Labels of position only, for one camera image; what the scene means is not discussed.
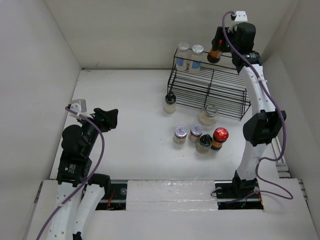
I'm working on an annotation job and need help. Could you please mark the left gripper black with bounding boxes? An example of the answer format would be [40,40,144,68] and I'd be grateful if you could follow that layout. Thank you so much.
[77,106,118,155]

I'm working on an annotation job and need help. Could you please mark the red lid dark sauce jar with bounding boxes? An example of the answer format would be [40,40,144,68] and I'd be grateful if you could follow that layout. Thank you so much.
[207,40,223,64]

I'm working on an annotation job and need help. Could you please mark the tall jar blue label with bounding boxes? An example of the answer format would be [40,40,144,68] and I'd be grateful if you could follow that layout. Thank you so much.
[175,42,190,71]
[189,44,204,74]

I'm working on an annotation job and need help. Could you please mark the black cap white powder bottle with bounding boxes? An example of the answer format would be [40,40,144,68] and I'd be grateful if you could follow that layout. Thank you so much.
[163,92,177,114]

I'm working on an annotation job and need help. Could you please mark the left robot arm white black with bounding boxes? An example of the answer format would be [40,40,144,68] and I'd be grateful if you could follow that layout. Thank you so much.
[43,104,119,240]

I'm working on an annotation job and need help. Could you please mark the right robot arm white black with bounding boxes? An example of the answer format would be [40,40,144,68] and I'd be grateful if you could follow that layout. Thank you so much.
[211,22,287,204]

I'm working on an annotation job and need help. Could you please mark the open clear glass jar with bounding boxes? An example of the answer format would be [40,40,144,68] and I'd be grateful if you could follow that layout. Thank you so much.
[198,104,219,130]

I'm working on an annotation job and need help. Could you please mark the silver lid jar left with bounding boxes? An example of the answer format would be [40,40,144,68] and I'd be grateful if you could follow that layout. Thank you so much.
[173,125,188,144]

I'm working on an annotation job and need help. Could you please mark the silver lid jar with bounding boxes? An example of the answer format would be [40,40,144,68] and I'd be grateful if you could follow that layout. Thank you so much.
[173,125,188,144]
[189,124,204,143]

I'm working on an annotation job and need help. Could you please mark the silver lid jar right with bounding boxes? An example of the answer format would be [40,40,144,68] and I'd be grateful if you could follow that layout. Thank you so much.
[189,124,204,143]

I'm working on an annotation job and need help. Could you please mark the red lid sauce jar front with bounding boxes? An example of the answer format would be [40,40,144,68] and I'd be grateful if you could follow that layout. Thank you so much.
[211,127,229,150]

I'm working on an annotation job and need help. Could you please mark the black cap spice bottle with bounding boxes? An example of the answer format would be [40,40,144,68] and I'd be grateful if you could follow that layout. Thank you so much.
[196,134,213,154]

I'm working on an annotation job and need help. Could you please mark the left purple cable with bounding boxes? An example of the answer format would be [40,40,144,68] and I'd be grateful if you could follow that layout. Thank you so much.
[36,106,105,240]

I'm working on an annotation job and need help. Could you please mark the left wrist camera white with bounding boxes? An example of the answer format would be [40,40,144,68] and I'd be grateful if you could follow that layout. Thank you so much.
[69,99,87,114]

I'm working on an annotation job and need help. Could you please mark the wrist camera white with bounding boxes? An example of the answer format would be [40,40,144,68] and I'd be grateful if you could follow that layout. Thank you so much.
[231,11,248,25]
[69,99,87,114]

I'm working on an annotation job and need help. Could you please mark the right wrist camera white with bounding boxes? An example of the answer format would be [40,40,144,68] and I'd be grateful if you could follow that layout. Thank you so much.
[231,11,248,25]

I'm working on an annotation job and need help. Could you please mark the black wire rack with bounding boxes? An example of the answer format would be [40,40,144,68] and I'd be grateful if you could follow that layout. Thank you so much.
[167,52,251,120]

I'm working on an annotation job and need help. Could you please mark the right side metal rail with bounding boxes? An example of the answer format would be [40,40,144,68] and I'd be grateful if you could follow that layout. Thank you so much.
[271,137,292,179]

